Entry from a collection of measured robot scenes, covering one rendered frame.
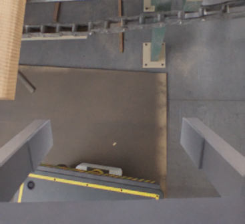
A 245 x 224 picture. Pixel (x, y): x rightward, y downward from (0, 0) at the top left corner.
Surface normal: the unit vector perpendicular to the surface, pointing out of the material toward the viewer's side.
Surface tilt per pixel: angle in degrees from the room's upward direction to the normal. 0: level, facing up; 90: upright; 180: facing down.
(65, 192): 0
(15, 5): 31
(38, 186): 0
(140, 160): 0
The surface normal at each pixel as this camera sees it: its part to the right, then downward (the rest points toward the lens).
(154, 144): -0.11, -0.14
